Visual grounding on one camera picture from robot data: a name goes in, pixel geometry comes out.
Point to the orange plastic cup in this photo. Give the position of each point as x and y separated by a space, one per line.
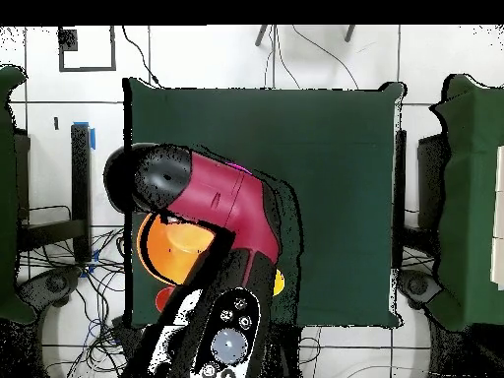
163 299

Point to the yellow plastic cup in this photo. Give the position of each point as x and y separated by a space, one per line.
278 282

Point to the black chair base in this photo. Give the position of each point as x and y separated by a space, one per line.
417 287
55 283

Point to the black metal frame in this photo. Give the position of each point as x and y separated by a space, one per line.
80 189

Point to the dark green tablecloth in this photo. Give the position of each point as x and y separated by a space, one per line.
334 197

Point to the camera tripod legs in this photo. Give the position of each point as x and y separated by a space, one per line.
261 36

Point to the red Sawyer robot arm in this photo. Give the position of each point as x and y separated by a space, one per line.
224 197

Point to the large orange plastic bowl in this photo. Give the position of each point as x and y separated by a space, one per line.
173 252

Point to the green cloth side table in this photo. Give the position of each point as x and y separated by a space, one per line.
8 197
468 197

